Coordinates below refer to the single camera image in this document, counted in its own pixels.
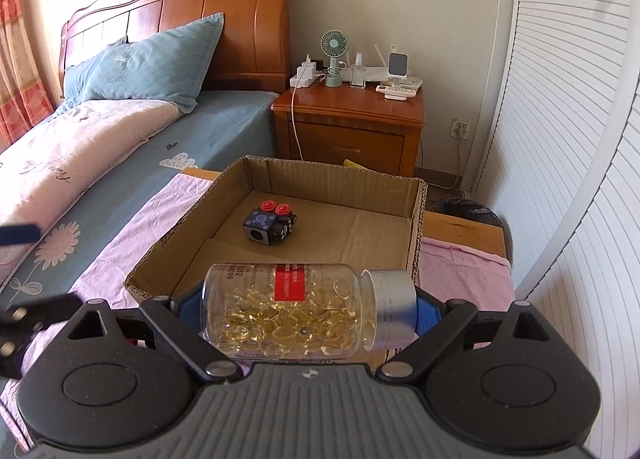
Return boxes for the cardboard box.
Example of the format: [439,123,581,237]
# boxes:
[124,154,430,335]

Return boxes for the green desk fan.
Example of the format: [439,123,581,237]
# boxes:
[320,29,349,88]

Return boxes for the white power strip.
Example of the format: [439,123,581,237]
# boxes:
[290,55,323,89]

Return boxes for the wall power outlet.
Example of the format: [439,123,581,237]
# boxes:
[450,118,471,141]

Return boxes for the black toy block red buttons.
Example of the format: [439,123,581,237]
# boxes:
[243,199,297,245]

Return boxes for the small white smart display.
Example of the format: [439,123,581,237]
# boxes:
[387,44,408,86]

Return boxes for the white router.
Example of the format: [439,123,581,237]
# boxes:
[341,44,388,83]

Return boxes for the orange curtain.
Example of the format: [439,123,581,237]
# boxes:
[0,0,53,146]

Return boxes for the white louvered closet door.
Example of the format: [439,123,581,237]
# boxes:
[474,0,639,458]

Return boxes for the white remote control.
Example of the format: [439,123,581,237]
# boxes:
[375,78,423,102]

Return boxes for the fish oil capsule bottle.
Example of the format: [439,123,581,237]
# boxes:
[201,263,416,361]

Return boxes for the wooden headboard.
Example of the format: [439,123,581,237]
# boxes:
[58,0,292,93]

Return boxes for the pink table cloth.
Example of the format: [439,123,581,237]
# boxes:
[1,175,514,311]

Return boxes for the pink quilt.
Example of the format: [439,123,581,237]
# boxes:
[0,97,181,250]

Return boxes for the blue pillow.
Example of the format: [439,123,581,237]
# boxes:
[58,13,224,114]

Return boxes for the blue floral bed sheet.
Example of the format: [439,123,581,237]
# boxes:
[0,88,279,459]

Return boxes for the clear spray bottle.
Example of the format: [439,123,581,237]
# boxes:
[350,53,367,89]

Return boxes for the wooden nightstand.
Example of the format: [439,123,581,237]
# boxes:
[271,82,424,176]

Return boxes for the white charging cable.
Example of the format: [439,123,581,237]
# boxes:
[288,78,305,162]

